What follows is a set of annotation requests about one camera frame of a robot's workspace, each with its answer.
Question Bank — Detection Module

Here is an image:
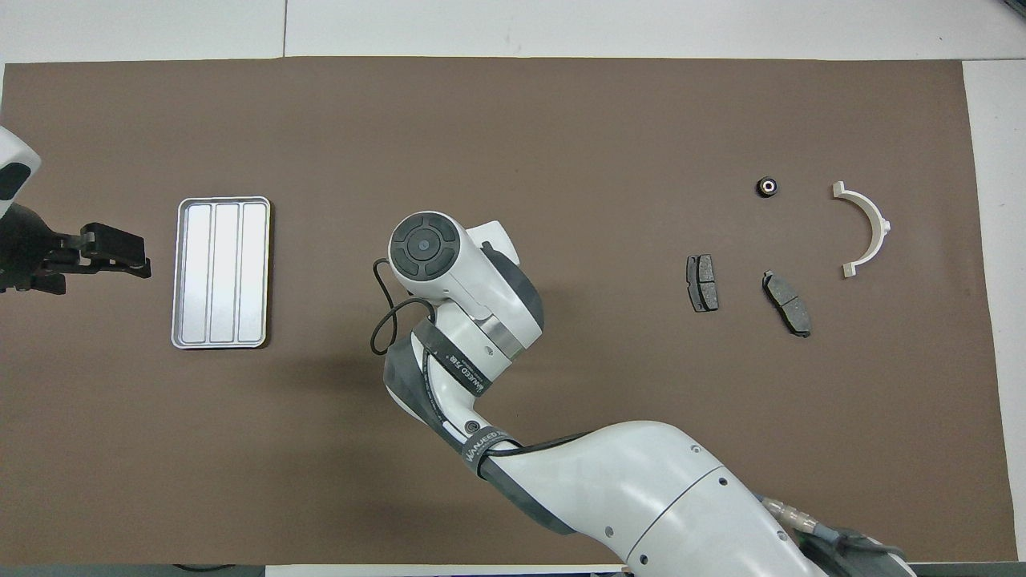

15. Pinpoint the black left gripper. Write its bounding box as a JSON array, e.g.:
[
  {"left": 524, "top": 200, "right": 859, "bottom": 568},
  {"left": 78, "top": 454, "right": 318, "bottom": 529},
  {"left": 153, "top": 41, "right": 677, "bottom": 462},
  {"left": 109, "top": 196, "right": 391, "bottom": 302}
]
[{"left": 0, "top": 203, "right": 152, "bottom": 294}]

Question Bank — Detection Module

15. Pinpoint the silver metal tray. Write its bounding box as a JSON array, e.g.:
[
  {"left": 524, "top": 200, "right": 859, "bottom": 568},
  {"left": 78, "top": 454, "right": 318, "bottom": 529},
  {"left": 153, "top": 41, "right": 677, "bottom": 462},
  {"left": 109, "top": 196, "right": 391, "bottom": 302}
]
[{"left": 171, "top": 196, "right": 272, "bottom": 350}]

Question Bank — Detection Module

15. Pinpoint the brown table mat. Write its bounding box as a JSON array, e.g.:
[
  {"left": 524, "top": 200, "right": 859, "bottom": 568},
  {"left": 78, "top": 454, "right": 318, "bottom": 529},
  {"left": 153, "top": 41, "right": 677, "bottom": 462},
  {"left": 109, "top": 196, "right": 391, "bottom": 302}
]
[{"left": 0, "top": 56, "right": 1019, "bottom": 567}]

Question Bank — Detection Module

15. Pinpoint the rectangular dark brake pad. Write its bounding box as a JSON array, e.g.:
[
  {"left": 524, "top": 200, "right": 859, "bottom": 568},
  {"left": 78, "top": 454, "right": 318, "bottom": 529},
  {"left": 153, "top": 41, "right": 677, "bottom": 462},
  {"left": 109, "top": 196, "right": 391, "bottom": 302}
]
[{"left": 686, "top": 254, "right": 720, "bottom": 313}]

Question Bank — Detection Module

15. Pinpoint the tapered dark brake pad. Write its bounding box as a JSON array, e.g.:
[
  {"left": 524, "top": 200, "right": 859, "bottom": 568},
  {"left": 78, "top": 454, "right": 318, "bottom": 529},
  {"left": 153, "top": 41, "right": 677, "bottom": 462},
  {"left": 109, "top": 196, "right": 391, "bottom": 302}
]
[{"left": 761, "top": 270, "right": 812, "bottom": 338}]

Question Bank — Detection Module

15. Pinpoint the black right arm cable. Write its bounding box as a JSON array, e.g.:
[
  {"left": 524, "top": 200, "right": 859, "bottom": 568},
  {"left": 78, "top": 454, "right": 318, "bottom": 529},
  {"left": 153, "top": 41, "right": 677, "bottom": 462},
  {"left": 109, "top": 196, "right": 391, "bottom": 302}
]
[{"left": 370, "top": 256, "right": 598, "bottom": 458}]

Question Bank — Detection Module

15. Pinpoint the grey braided connector cable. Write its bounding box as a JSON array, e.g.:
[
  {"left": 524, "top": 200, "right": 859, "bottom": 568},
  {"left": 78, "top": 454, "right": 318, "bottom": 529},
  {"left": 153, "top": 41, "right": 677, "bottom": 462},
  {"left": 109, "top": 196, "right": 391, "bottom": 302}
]
[{"left": 760, "top": 494, "right": 911, "bottom": 567}]

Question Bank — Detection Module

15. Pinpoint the white semicircular bracket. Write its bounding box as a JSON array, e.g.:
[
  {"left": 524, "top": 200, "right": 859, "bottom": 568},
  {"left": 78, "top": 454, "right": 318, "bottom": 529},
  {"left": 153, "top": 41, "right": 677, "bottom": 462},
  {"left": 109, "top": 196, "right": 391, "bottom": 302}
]
[{"left": 832, "top": 181, "right": 892, "bottom": 280}]

